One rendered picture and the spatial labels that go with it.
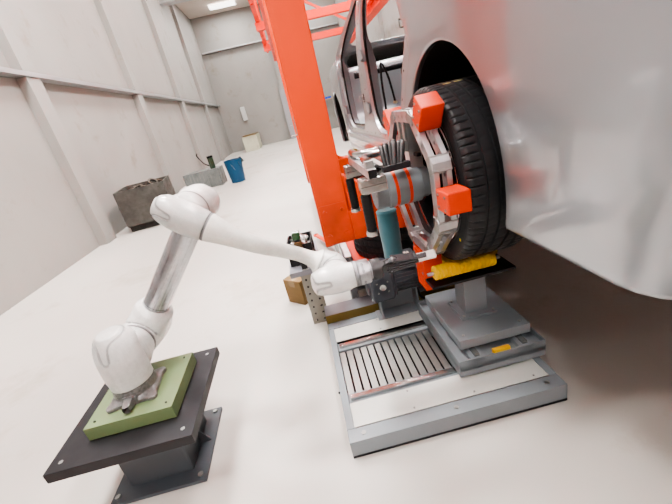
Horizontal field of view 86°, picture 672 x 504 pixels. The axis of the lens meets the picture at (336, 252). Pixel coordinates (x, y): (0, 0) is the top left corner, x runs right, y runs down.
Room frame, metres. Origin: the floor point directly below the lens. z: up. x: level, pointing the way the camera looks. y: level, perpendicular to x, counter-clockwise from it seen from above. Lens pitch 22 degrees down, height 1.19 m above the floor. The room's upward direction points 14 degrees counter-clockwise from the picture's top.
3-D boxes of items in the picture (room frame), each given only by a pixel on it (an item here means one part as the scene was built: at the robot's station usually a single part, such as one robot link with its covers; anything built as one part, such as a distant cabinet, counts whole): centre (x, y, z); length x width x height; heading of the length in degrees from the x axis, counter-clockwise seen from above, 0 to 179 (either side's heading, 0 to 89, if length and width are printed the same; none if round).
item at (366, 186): (1.19, -0.17, 0.93); 0.09 x 0.05 x 0.05; 92
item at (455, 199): (1.05, -0.39, 0.85); 0.09 x 0.08 x 0.07; 2
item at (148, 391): (1.16, 0.87, 0.38); 0.22 x 0.18 x 0.06; 8
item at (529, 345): (1.37, -0.54, 0.13); 0.50 x 0.36 x 0.10; 2
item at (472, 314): (1.37, -0.54, 0.32); 0.40 x 0.30 x 0.28; 2
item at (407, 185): (1.36, -0.30, 0.85); 0.21 x 0.14 x 0.14; 92
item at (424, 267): (1.37, -0.41, 0.48); 0.16 x 0.12 x 0.17; 92
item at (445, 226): (1.37, -0.37, 0.85); 0.54 x 0.07 x 0.54; 2
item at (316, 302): (1.96, 0.19, 0.21); 0.10 x 0.10 x 0.42; 2
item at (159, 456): (1.18, 0.87, 0.15); 0.50 x 0.50 x 0.30; 3
